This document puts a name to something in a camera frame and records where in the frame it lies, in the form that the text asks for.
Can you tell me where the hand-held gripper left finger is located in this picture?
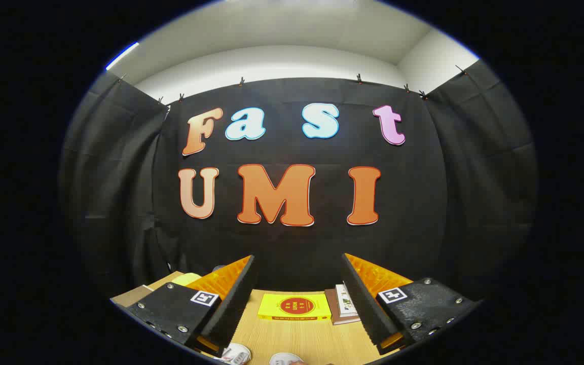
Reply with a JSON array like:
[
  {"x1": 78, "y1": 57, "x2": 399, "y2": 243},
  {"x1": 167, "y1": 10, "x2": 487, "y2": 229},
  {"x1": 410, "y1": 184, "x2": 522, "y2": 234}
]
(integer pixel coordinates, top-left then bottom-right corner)
[{"x1": 126, "y1": 255, "x2": 260, "y2": 358}]

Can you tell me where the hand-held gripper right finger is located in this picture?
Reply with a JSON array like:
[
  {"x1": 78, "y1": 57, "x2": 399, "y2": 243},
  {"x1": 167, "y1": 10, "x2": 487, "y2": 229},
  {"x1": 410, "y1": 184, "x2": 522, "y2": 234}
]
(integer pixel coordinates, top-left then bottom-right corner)
[{"x1": 342, "y1": 252, "x2": 480, "y2": 355}]

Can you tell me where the white canvas shoe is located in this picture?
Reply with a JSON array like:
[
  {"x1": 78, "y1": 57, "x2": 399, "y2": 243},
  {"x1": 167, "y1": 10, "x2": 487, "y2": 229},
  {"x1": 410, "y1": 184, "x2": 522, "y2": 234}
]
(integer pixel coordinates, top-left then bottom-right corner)
[
  {"x1": 216, "y1": 343, "x2": 252, "y2": 365},
  {"x1": 269, "y1": 352, "x2": 305, "y2": 365}
]

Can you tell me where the beige fabric storage box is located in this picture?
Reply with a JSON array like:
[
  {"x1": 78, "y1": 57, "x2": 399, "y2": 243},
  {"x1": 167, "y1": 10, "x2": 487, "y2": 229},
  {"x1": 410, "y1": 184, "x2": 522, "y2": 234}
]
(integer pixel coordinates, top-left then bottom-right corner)
[{"x1": 111, "y1": 271, "x2": 187, "y2": 308}]

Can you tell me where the white illustrated book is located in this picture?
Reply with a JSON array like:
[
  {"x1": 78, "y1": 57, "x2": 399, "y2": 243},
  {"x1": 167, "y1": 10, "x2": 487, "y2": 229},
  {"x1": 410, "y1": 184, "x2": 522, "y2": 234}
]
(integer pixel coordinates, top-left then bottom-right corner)
[{"x1": 335, "y1": 283, "x2": 358, "y2": 317}]

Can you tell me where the brown book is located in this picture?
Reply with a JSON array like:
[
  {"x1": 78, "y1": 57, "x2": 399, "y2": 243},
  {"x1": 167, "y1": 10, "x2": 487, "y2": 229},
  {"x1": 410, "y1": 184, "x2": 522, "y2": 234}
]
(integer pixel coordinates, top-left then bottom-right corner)
[{"x1": 324, "y1": 288, "x2": 361, "y2": 325}]

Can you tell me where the yellow book red circle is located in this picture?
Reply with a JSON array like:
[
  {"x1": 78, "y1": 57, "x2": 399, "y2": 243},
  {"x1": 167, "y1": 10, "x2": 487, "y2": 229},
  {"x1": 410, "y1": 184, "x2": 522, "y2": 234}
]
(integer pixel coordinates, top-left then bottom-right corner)
[{"x1": 258, "y1": 293, "x2": 332, "y2": 321}]

